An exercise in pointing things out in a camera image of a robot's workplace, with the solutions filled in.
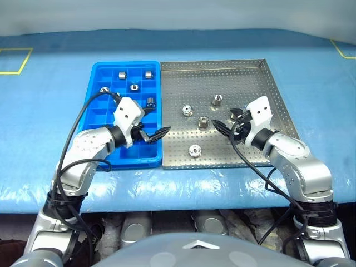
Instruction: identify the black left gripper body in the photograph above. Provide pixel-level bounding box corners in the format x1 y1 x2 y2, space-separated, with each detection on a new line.
131 123 153 144

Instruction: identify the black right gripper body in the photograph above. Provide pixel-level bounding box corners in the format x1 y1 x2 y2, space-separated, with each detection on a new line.
231 110 253 144

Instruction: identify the blue compartment tray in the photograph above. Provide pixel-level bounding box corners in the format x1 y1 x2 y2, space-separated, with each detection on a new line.
76 61 164 170

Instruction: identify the perforated metal tray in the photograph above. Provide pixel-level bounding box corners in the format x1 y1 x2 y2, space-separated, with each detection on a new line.
160 58 301 170

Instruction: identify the gray crinkled wrapping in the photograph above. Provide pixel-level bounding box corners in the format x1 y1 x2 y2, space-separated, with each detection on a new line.
230 208 290 251

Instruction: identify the blue plastic table cover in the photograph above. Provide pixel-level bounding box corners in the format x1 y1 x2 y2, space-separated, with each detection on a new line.
0 29 356 215

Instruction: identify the gray robot torso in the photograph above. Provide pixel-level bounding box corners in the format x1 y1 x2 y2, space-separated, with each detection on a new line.
91 232 281 267

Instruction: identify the yellow tape floor marking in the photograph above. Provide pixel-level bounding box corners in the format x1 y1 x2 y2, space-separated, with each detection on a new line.
330 38 356 60
0 47 34 75

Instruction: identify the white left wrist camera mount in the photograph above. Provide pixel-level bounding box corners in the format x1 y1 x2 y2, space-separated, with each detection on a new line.
113 96 145 149

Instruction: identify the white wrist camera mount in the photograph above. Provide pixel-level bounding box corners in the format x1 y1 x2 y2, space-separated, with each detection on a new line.
244 96 276 147
113 96 145 149

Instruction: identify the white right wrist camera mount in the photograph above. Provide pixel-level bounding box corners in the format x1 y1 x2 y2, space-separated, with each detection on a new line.
244 96 276 147

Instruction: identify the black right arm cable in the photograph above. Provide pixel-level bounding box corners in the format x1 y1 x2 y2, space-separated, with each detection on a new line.
229 119 309 254

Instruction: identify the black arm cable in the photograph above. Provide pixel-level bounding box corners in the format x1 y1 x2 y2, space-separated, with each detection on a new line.
51 91 123 264
229 119 309 254

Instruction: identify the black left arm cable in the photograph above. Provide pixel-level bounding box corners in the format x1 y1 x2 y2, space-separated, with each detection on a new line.
51 91 123 264

